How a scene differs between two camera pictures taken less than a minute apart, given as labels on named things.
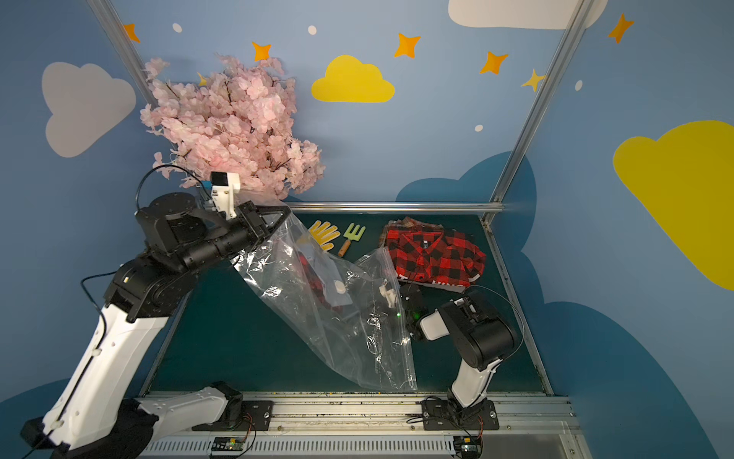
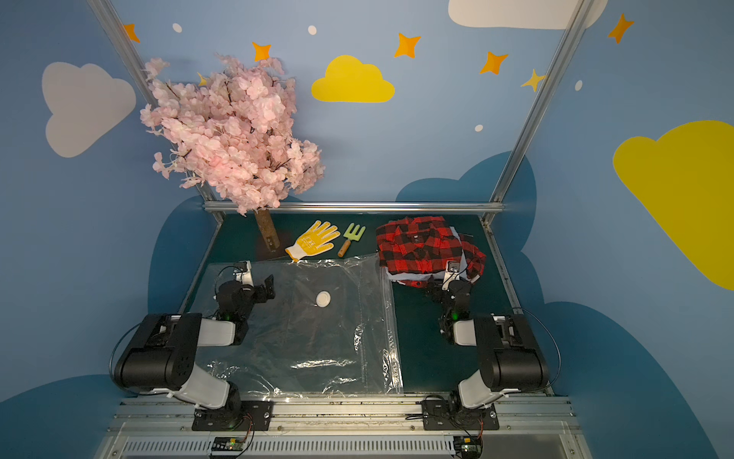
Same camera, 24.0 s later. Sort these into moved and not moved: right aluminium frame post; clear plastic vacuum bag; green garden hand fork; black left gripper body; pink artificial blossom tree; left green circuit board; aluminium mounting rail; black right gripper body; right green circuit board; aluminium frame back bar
Moved: black left gripper body; black right gripper body; clear plastic vacuum bag
Not moved: green garden hand fork; right green circuit board; left green circuit board; right aluminium frame post; aluminium mounting rail; aluminium frame back bar; pink artificial blossom tree
